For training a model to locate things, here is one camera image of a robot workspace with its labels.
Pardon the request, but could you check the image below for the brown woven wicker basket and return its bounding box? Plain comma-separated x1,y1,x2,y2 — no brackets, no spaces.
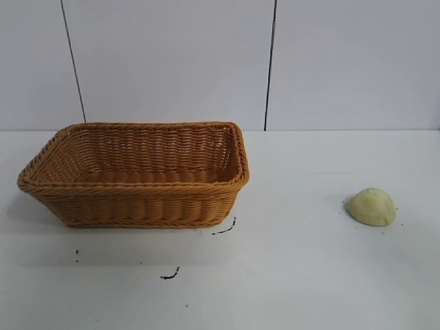
16,120,251,229

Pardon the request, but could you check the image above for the pale yellow egg yolk pastry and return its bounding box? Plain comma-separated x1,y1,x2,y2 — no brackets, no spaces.
344,187,397,228

